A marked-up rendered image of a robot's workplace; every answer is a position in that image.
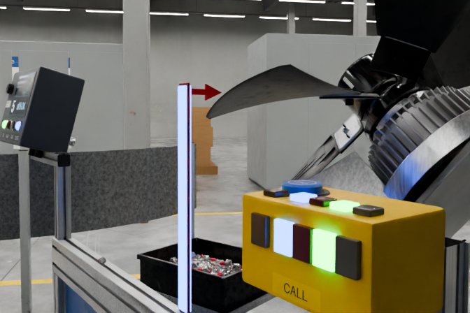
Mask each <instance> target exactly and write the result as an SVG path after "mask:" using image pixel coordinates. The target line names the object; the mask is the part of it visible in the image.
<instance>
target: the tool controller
mask: <svg viewBox="0 0 470 313"><path fill-rule="evenodd" d="M84 84H85V80H84V79H82V78H78V77H76V76H72V75H69V74H66V73H62V72H59V71H56V70H53V69H51V68H46V67H44V66H39V67H36V68H31V69H28V70H25V71H20V72H17V73H15V74H14V77H13V82H12V84H11V83H9V84H8V85H7V88H6V93H7V94H9V95H8V100H7V103H6V108H5V110H4V114H3V118H2V121H1V126H0V141H1V142H5V143H10V144H13V145H17V146H20V147H27V148H29V153H28V155H31V156H35V157H38V158H42V156H43V151H44V152H67V151H68V148H69V146H72V147H73V146H74V145H75V142H76V139H75V138H72V137H71V134H72V131H73V126H74V123H75V120H76V115H77V112H78V107H79V104H80V99H81V96H82V92H83V87H84ZM14 96H18V99H17V103H16V107H15V111H14V114H13V116H12V115H9V113H10V108H11V105H12V102H13V97H14ZM6 119H7V120H8V121H10V120H12V121H15V120H17V122H19V121H20V120H21V121H22V127H21V129H20V131H19V132H18V131H17V129H15V130H14V131H12V128H10V130H8V129H7V127H6V129H3V127H2V123H3V121H5V120H6Z"/></svg>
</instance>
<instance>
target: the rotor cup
mask: <svg viewBox="0 0 470 313"><path fill-rule="evenodd" d="M372 55H374V53H371V54H367V55H364V56H363V57H361V58H359V59H358V60H356V61H355V62H354V63H352V64H351V65H350V66H349V67H348V68H347V69H346V71H345V72H344V73H343V75H342V76H341V78H340V80H339V83H338V87H342V88H350V87H349V86H348V85H347V84H346V82H345V81H344V80H343V78H344V77H346V78H347V79H348V80H349V81H350V82H351V83H352V85H353V86H354V87H353V88H352V89H351V90H353V91H355V92H359V91H364V93H365V94H377V95H379V96H381V99H354V105H347V106H348V107H349V108H350V109H351V111H352V112H353V113H354V114H355V115H356V116H357V117H358V118H359V120H361V121H362V122H366V124H365V127H364V133H365V136H366V137H367V138H368V139H369V140H370V141H371V142H372V141H373V134H374V132H375V131H376V130H377V128H376V127H377V126H378V123H379V122H380V121H381V120H382V118H383V117H384V116H385V114H386V113H387V112H388V111H389V110H390V109H391V108H392V107H394V106H395V105H396V104H397V103H398V102H400V101H401V100H403V99H404V98H406V99H407V98H408V97H409V96H410V95H411V94H414V93H416V92H420V91H424V90H428V91H429V90H431V88H430V87H429V86H427V85H426V84H425V83H424V82H419V81H417V82H409V79H408V78H404V77H401V76H399V75H395V74H393V73H389V72H387V71H384V70H381V69H379V68H375V67H372V66H370V63H371V60H372V58H373V56H372Z"/></svg>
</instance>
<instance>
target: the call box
mask: <svg viewBox="0 0 470 313"><path fill-rule="evenodd" d="M315 195H317V197H318V196H326V197H330V198H336V199H337V200H338V201H342V200H345V201H352V202H356V203H359V205H373V206H378V207H382V208H384V214H383V215H380V216H376V217H365V216H361V215H358V214H353V211H349V212H342V211H338V210H333V209H330V207H324V208H323V207H320V206H316V205H311V204H309V202H307V203H300V202H297V201H291V200H290V194H289V196H285V197H280V198H273V197H269V196H264V191H256V192H250V193H246V194H244V195H243V239H242V278H243V281H244V282H246V283H249V284H251V285H253V286H255V287H257V288H259V289H261V290H263V291H266V292H267V293H270V294H272V295H274V296H276V297H278V298H281V299H283V300H285V301H287V302H289V303H292V304H293V305H296V306H297V307H300V308H302V309H304V310H306V311H308V312H311V313H435V312H438V311H440V310H441V309H442V307H443V281H444V254H445V228H446V212H445V210H444V209H443V208H440V207H437V206H433V205H425V204H421V203H413V202H408V201H401V200H397V199H392V198H385V197H380V196H372V195H368V194H361V193H356V192H351V191H344V190H340V189H332V188H327V187H322V193H320V194H315ZM253 212H257V213H260V214H265V215H268V216H270V247H269V248H263V247H260V246H257V245H254V244H252V243H251V213H253ZM274 219H283V220H286V221H291V222H294V223H295V224H301V225H304V226H309V227H312V228H314V229H320V230H323V231H327V232H330V233H335V234H337V235H343V236H346V237H349V238H353V239H356V240H361V241H362V258H361V279H360V280H357V281H356V280H353V279H350V278H347V277H344V276H342V275H338V274H336V273H335V271H334V272H330V271H328V270H325V269H322V268H319V267H316V266H314V265H313V264H308V263H305V262H303V261H299V260H296V259H294V258H292V257H289V256H285V255H283V254H279V253H277V252H275V251H274Z"/></svg>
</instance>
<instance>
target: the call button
mask: <svg viewBox="0 0 470 313"><path fill-rule="evenodd" d="M321 183H322V182H316V181H310V180H289V181H284V182H283V183H282V189H285V190H288V191H289V194H296V193H302V192H305V193H309V194H320V193H322V184H321Z"/></svg>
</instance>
